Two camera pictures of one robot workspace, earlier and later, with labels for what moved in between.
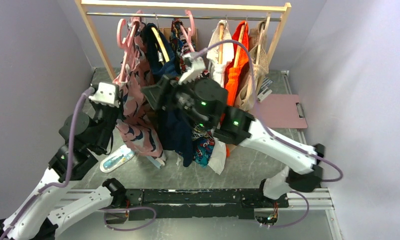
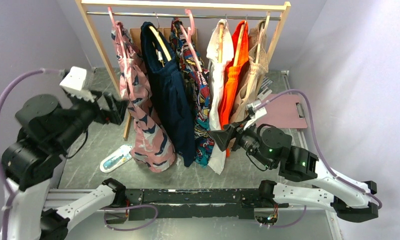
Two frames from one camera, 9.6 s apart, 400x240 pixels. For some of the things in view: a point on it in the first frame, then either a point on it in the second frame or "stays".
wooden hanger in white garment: x=220 y=47 stays
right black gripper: x=156 y=94 to x=222 y=137
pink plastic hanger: x=125 y=43 to x=116 y=27
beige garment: x=245 y=98 stays
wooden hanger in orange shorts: x=239 y=47 stays
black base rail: x=238 y=203 stays
